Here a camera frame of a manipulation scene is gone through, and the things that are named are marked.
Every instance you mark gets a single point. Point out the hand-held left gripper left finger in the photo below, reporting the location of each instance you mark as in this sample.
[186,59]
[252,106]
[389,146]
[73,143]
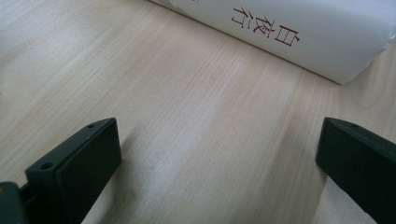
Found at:
[77,168]

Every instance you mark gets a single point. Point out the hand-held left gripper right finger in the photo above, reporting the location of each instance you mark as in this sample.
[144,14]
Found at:
[361,168]

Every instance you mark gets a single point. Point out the white book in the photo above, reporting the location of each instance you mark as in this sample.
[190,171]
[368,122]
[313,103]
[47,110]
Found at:
[327,59]

